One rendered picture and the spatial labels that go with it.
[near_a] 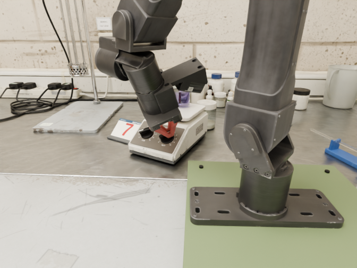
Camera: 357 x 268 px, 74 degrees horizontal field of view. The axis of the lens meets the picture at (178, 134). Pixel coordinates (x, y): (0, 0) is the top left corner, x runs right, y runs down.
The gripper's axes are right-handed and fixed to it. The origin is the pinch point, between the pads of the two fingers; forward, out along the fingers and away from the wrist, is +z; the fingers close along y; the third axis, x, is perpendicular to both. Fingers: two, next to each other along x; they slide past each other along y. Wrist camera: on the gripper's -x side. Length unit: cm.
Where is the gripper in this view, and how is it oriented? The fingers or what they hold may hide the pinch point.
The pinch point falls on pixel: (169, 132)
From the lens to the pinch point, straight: 54.4
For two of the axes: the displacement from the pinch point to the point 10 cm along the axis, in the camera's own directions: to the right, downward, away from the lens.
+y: -3.6, -6.7, 6.5
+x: -9.0, 4.2, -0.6
